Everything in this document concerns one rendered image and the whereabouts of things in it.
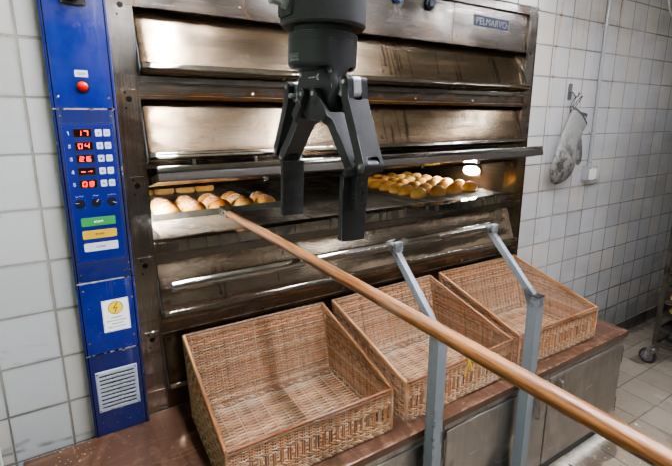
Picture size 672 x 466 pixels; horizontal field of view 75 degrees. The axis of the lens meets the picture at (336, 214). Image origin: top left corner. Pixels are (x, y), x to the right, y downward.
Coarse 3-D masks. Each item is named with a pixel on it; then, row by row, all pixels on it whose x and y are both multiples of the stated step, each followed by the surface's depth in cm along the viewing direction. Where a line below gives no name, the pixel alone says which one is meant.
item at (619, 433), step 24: (240, 216) 167; (312, 264) 119; (360, 288) 101; (408, 312) 88; (432, 336) 82; (456, 336) 78; (480, 360) 73; (504, 360) 70; (528, 384) 65; (552, 384) 64; (576, 408) 60; (600, 432) 57; (624, 432) 55; (648, 456) 52
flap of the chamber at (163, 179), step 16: (384, 160) 166; (400, 160) 170; (416, 160) 175; (432, 160) 179; (448, 160) 184; (464, 160) 189; (480, 160) 206; (496, 160) 227; (160, 176) 125; (176, 176) 128; (192, 176) 130; (208, 176) 132; (224, 176) 135; (240, 176) 138; (256, 176) 146; (272, 176) 157
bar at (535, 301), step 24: (408, 240) 149; (432, 240) 155; (264, 264) 124; (288, 264) 126; (528, 288) 160; (432, 312) 137; (528, 312) 160; (528, 336) 161; (432, 360) 136; (528, 360) 163; (432, 384) 137; (432, 408) 138; (528, 408) 166; (432, 432) 139; (528, 432) 170; (432, 456) 141
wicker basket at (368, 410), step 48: (192, 336) 151; (240, 336) 160; (288, 336) 169; (336, 336) 169; (192, 384) 143; (240, 384) 158; (288, 384) 167; (336, 384) 167; (384, 384) 143; (240, 432) 141; (288, 432) 122; (336, 432) 132; (384, 432) 142
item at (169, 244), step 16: (384, 208) 197; (400, 208) 197; (416, 208) 199; (432, 208) 204; (448, 208) 210; (464, 208) 216; (272, 224) 167; (288, 224) 167; (304, 224) 170; (320, 224) 174; (336, 224) 178; (160, 240) 146; (176, 240) 146; (192, 240) 148; (208, 240) 151; (224, 240) 154; (240, 240) 157
